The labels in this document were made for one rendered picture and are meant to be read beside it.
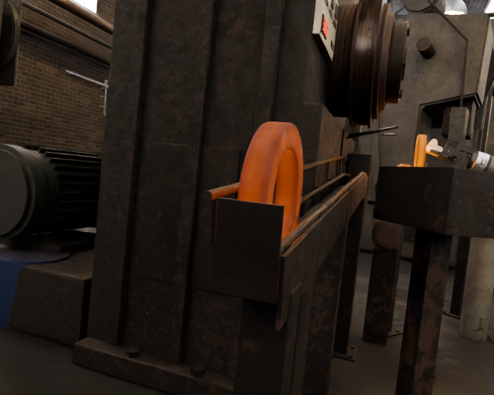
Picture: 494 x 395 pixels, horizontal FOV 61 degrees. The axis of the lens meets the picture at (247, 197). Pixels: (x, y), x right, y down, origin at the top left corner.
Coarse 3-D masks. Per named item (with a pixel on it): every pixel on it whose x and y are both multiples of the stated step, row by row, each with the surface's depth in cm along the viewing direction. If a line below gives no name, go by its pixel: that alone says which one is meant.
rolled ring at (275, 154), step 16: (272, 128) 49; (288, 128) 50; (256, 144) 47; (272, 144) 46; (288, 144) 51; (256, 160) 45; (272, 160) 45; (288, 160) 57; (256, 176) 45; (272, 176) 46; (288, 176) 58; (240, 192) 45; (256, 192) 45; (272, 192) 46; (288, 192) 59; (288, 208) 59; (288, 224) 58
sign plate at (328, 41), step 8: (320, 0) 112; (328, 0) 118; (336, 0) 131; (320, 8) 112; (328, 8) 120; (320, 16) 112; (328, 16) 121; (320, 24) 112; (328, 24) 122; (312, 32) 113; (320, 32) 113; (328, 32) 124; (320, 40) 118; (328, 40) 125; (320, 48) 125; (328, 48) 127; (328, 56) 132
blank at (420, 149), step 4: (420, 136) 171; (424, 136) 170; (416, 140) 177; (420, 140) 169; (424, 140) 169; (416, 144) 175; (420, 144) 168; (424, 144) 168; (416, 148) 172; (420, 148) 168; (424, 148) 167; (416, 152) 170; (420, 152) 168; (424, 152) 167; (416, 156) 169; (420, 156) 168; (424, 156) 168; (416, 160) 169; (420, 160) 169; (424, 160) 168; (416, 164) 170; (420, 164) 169
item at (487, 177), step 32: (384, 192) 105; (416, 192) 93; (448, 192) 84; (480, 192) 85; (416, 224) 93; (448, 224) 84; (480, 224) 86; (416, 256) 103; (448, 256) 100; (416, 288) 102; (416, 320) 101; (416, 352) 100; (416, 384) 100
